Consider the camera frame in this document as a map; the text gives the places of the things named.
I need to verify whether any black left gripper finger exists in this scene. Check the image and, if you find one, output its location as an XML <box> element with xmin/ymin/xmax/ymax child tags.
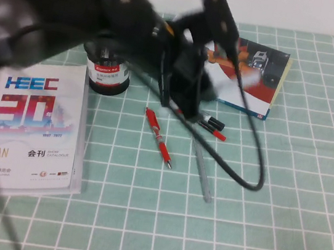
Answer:
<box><xmin>200</xmin><ymin>74</ymin><xmax>222</xmax><ymax>104</ymax></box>
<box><xmin>179</xmin><ymin>95</ymin><xmax>203</xmax><ymax>122</ymax></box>

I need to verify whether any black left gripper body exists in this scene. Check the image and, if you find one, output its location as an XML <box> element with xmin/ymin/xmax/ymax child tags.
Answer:
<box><xmin>163</xmin><ymin>6</ymin><xmax>217</xmax><ymax>106</ymax></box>

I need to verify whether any red and black pen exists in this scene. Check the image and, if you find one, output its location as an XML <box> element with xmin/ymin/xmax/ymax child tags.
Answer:
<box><xmin>170</xmin><ymin>106</ymin><xmax>230</xmax><ymax>143</ymax></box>

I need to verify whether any red retractable gel pen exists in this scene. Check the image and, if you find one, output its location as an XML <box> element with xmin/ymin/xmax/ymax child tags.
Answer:
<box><xmin>137</xmin><ymin>107</ymin><xmax>181</xmax><ymax>171</ymax></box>

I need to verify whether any grey slim pen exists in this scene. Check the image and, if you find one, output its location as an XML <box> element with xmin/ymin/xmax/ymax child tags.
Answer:
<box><xmin>182</xmin><ymin>132</ymin><xmax>222</xmax><ymax>204</ymax></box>

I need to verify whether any black mesh pen holder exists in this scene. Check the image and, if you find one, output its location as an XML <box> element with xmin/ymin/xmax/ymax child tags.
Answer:
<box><xmin>77</xmin><ymin>37</ymin><xmax>136</xmax><ymax>99</ymax></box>

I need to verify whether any white marker with black cap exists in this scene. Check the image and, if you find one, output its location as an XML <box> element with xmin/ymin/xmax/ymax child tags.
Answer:
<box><xmin>199</xmin><ymin>111</ymin><xmax>227</xmax><ymax>132</ymax></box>

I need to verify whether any robot cover book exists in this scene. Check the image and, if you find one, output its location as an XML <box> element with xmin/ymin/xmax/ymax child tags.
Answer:
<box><xmin>193</xmin><ymin>30</ymin><xmax>296</xmax><ymax>124</ymax></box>

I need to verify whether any white HEEC catalogue book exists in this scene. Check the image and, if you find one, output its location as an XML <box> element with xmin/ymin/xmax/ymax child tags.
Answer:
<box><xmin>0</xmin><ymin>53</ymin><xmax>99</xmax><ymax>214</ymax></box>

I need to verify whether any green checked tablecloth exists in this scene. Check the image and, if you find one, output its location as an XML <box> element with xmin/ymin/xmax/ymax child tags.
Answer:
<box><xmin>0</xmin><ymin>0</ymin><xmax>334</xmax><ymax>250</ymax></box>

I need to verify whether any HEEC show catalogue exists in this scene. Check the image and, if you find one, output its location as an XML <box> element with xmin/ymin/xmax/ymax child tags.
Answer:
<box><xmin>0</xmin><ymin>53</ymin><xmax>89</xmax><ymax>205</ymax></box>

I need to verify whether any thin black cable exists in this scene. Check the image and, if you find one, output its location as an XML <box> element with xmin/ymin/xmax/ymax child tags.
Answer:
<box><xmin>153</xmin><ymin>22</ymin><xmax>184</xmax><ymax>110</ymax></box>

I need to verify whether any thick black looping cable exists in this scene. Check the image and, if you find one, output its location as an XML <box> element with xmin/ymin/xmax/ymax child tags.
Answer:
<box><xmin>110</xmin><ymin>32</ymin><xmax>283</xmax><ymax>194</ymax></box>

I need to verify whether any grey hanging cable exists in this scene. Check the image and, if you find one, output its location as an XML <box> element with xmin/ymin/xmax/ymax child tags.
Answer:
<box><xmin>0</xmin><ymin>188</ymin><xmax>32</xmax><ymax>250</ymax></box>

